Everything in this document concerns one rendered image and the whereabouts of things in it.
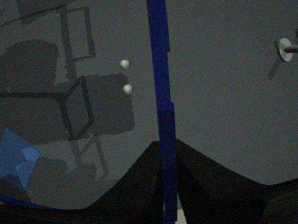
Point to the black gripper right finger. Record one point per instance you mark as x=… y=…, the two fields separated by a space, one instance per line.
x=211 y=194

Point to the blue flat rectangular slab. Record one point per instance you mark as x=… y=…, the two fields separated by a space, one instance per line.
x=17 y=160

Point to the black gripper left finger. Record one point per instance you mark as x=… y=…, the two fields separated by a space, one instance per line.
x=138 y=198

